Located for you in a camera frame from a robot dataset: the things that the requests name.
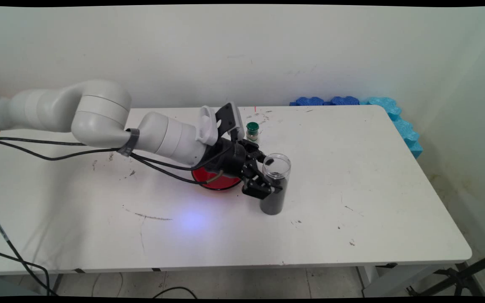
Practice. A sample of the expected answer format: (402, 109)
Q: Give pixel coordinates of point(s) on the black tripod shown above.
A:
(461, 277)

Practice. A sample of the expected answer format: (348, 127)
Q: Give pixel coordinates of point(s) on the dark blue foam piece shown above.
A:
(344, 100)
(307, 101)

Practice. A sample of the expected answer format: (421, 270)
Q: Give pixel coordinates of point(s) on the white table leg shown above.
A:
(394, 280)

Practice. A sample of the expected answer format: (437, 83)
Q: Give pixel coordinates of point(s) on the black and white wrist camera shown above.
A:
(227, 120)

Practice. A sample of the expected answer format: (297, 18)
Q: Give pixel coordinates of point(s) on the light blue foam mat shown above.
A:
(402, 126)

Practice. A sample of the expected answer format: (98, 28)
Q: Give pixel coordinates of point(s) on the clear jar of black grains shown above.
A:
(274, 204)

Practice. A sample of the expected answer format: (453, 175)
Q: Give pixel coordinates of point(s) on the green capped spice bottle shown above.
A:
(252, 127)

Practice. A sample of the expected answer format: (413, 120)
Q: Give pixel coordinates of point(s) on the grey table leg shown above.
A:
(56, 284)

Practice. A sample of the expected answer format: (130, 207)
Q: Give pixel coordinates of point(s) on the red bowl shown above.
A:
(225, 182)

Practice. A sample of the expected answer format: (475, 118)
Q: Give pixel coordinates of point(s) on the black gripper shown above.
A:
(236, 162)

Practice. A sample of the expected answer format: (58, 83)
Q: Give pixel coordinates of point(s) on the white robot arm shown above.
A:
(99, 109)

